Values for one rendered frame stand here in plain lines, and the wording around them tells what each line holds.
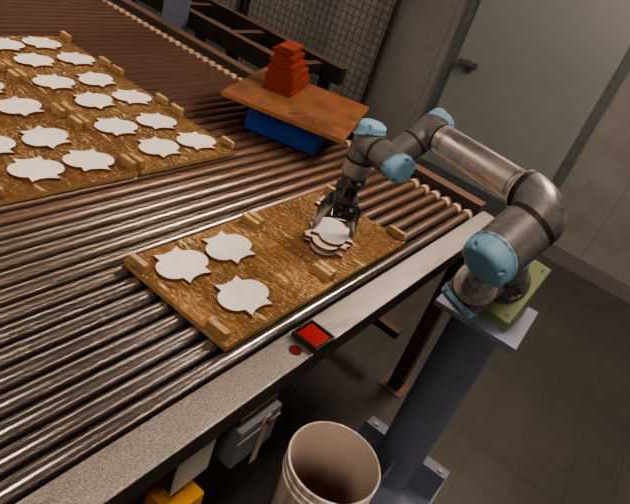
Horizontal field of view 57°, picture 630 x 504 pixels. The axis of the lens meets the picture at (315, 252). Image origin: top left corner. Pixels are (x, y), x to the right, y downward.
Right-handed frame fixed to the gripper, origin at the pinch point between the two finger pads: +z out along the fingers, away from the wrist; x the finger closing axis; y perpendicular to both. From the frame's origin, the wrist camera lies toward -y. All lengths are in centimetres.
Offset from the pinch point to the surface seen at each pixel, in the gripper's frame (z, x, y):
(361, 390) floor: 98, 44, -41
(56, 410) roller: 6, -47, 76
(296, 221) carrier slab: 4.0, -10.1, -7.2
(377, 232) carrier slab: 4.1, 16.3, -14.7
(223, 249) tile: 2.9, -28.2, 19.5
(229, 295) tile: 2.8, -23.5, 37.3
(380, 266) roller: 5.8, 17.0, 1.9
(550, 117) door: 6, 154, -245
